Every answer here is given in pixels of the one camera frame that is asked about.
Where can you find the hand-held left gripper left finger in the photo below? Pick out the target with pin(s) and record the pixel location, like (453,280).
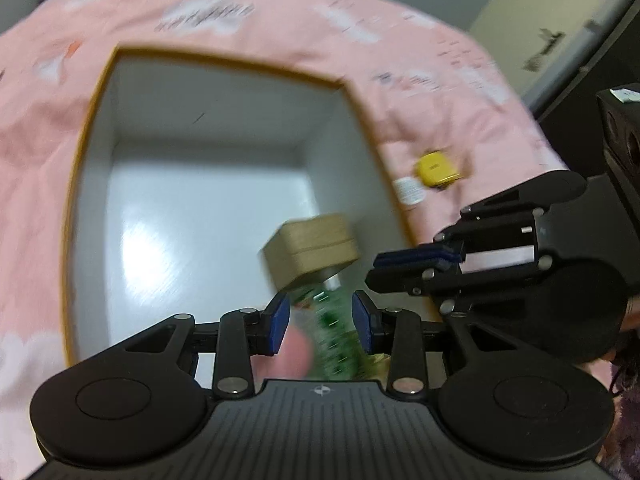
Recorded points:
(277,322)

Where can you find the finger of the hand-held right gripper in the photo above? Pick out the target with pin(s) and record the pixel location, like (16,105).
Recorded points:
(400,280)
(415,256)

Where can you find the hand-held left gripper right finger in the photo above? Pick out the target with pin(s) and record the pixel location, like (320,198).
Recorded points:
(362,327)

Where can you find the pink bottle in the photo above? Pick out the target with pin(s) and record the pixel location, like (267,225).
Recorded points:
(297,355)

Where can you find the white round jar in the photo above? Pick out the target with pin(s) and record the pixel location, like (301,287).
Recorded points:
(410,191)

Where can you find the brown cube box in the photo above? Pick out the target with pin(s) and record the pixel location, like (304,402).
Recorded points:
(305,255)

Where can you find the yellow clip toy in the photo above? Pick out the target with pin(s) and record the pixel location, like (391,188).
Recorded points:
(435,170)

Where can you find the orange cardboard box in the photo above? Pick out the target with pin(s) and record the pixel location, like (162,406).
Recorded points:
(200,185)

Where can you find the person's purple clothing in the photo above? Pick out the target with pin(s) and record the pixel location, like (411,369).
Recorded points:
(625,410)

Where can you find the dark wardrobe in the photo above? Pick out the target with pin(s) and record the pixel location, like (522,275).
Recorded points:
(575,125)

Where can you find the cream door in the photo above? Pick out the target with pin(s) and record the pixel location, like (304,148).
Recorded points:
(550,0)

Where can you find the pink printed blanket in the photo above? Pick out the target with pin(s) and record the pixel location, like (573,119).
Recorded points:
(250,10)

